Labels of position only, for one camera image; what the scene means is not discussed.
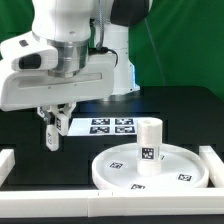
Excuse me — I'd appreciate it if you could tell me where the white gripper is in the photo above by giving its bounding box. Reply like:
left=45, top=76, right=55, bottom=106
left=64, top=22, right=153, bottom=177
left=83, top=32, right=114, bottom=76
left=0, top=53, right=115, bottom=124

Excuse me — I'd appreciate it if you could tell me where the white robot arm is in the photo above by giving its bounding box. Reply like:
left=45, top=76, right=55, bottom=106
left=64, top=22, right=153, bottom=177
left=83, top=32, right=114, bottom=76
left=0, top=0, right=153, bottom=116

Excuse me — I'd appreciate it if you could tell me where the black base cable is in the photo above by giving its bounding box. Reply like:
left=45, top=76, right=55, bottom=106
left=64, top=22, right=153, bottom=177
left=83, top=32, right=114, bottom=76
left=88, top=46, right=119, bottom=68

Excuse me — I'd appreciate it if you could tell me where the white fiducial marker sheet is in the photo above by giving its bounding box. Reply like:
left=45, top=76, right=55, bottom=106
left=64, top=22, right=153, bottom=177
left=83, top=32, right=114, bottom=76
left=66, top=116, right=158, bottom=137

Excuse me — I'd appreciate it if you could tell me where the white front fence bar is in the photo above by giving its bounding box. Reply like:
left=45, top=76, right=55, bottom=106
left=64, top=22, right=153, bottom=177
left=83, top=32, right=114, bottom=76
left=0, top=188, right=224, bottom=218

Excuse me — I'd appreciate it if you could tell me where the white table base foot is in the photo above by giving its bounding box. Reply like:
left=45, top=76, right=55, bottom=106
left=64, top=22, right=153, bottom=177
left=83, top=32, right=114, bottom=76
left=46, top=113, right=69, bottom=151

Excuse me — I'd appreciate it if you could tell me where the white right fence block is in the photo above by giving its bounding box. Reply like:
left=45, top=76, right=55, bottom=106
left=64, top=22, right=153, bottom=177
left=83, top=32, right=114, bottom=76
left=199, top=146, right=224, bottom=188

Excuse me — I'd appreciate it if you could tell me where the white left fence block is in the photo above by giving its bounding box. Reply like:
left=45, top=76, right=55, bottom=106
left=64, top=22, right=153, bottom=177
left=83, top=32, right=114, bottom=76
left=0, top=149, right=15, bottom=187

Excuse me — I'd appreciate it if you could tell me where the white round table top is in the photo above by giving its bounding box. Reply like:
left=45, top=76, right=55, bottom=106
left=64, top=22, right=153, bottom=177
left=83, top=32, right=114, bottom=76
left=92, top=143, right=209, bottom=191

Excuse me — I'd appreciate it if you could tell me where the white fence block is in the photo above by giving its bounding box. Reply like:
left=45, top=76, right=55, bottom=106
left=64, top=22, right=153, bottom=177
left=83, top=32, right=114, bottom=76
left=199, top=146, right=224, bottom=188
left=0, top=149, right=15, bottom=187

